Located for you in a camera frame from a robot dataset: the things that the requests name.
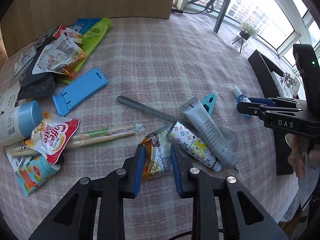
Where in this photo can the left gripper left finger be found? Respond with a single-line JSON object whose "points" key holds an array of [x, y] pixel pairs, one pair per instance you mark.
{"points": [[93, 209]]}

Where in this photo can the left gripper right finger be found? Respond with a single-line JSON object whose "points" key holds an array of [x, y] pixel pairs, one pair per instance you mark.
{"points": [[221, 207]]}

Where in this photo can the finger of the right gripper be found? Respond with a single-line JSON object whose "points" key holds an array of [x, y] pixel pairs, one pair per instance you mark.
{"points": [[252, 109], [262, 101]]}

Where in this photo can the orange snack sachet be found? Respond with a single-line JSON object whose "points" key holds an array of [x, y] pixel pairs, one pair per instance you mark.
{"points": [[158, 162]]}

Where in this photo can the small blue dropper bottle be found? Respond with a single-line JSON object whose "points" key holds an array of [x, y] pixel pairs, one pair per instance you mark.
{"points": [[240, 97]]}

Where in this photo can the white tissue box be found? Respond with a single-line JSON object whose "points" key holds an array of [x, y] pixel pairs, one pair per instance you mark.
{"points": [[283, 90]]}

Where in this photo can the white artificial berry stem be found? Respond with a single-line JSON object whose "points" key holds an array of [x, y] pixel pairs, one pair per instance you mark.
{"points": [[289, 80]]}

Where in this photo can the black tray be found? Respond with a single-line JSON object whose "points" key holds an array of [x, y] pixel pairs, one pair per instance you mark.
{"points": [[263, 67]]}

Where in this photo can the teal clothespin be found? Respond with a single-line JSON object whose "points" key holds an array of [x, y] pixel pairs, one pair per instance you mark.
{"points": [[209, 103]]}

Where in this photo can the grey silver tube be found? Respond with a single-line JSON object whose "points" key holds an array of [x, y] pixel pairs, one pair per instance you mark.
{"points": [[209, 132]]}

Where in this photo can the grapefruit hand cream tube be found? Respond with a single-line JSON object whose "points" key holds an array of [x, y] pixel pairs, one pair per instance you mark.
{"points": [[35, 173]]}

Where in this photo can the monogram patterned tube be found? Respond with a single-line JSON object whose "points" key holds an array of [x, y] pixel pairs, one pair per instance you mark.
{"points": [[194, 145]]}

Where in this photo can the small flower vase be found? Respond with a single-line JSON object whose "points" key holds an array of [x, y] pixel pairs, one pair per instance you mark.
{"points": [[239, 41]]}

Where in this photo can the coffee mate sachet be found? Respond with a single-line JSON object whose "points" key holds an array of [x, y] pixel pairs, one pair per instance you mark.
{"points": [[51, 135]]}

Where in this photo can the wooden chopsticks pair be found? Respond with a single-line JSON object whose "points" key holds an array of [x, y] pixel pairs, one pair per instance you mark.
{"points": [[81, 140]]}

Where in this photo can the pink plaid tablecloth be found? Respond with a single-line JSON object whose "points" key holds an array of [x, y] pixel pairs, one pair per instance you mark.
{"points": [[163, 64]]}

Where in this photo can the white bottle blue cap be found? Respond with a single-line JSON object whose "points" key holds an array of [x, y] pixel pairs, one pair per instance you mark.
{"points": [[19, 123]]}

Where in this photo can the black tripod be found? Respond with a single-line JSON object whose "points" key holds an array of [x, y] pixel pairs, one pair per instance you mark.
{"points": [[209, 8]]}

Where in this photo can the grey metal rod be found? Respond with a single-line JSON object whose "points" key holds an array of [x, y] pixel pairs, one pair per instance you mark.
{"points": [[151, 111]]}

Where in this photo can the blue phone stand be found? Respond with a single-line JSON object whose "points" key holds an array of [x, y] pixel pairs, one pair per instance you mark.
{"points": [[79, 90]]}

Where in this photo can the dark navy pouch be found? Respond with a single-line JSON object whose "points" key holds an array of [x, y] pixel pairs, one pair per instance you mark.
{"points": [[38, 85]]}

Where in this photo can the snack packet with print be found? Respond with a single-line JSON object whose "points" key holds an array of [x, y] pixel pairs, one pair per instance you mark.
{"points": [[60, 56]]}

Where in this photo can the green packet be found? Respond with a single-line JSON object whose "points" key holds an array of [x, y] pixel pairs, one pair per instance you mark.
{"points": [[90, 39]]}

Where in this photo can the wooden cabinet panel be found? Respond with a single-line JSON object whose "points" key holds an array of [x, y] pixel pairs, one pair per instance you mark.
{"points": [[26, 20]]}

